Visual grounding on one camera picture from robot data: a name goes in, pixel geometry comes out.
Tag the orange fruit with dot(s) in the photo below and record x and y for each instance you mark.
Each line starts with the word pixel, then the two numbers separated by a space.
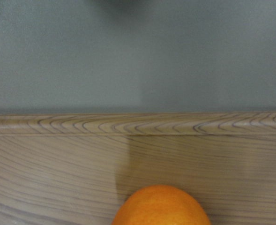
pixel 161 205

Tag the wooden serving board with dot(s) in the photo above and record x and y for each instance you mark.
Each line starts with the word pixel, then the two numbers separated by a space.
pixel 77 169

